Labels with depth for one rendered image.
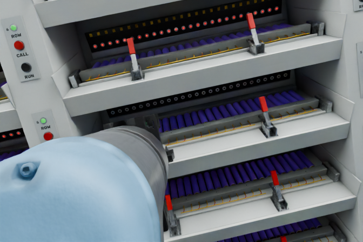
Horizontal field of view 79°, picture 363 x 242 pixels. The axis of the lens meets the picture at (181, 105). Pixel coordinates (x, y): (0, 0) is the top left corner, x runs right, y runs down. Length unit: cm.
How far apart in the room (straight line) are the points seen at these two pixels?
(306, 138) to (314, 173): 15
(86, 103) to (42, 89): 9
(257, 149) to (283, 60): 21
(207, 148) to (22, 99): 40
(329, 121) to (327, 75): 11
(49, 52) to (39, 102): 10
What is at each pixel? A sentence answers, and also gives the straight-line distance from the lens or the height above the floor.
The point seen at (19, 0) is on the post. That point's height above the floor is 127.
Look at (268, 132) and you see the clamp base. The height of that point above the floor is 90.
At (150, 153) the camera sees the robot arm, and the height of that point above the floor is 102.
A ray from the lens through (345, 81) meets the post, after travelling 61.
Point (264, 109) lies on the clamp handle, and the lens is 54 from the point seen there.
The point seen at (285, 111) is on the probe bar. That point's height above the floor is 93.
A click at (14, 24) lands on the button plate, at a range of 55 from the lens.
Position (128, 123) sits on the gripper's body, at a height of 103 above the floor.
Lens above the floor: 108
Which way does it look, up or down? 9 degrees down
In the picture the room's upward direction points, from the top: 12 degrees counter-clockwise
